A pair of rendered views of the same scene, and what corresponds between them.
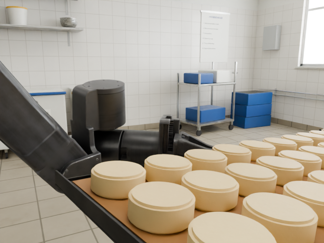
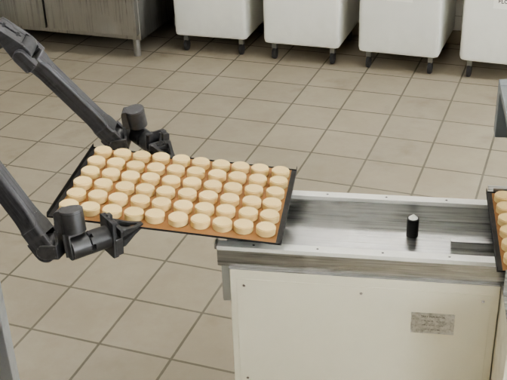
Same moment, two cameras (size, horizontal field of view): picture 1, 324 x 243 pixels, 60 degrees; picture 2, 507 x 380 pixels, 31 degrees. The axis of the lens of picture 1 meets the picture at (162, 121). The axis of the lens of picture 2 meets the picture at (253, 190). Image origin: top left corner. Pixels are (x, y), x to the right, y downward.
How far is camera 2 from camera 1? 2.44 m
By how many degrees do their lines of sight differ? 48
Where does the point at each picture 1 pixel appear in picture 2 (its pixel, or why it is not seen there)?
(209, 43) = not seen: outside the picture
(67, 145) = (111, 133)
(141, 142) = (143, 139)
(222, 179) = (118, 162)
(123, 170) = (102, 150)
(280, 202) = (112, 171)
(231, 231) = (89, 169)
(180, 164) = (121, 154)
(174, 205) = (92, 162)
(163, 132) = (148, 139)
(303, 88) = not seen: outside the picture
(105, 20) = not seen: outside the picture
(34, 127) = (98, 124)
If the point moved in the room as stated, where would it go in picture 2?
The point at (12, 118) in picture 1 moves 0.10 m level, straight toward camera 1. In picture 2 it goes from (90, 121) to (75, 135)
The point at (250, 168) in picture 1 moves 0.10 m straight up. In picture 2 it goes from (136, 163) to (133, 131)
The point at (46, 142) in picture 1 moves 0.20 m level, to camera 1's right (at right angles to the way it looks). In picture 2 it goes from (102, 131) to (142, 151)
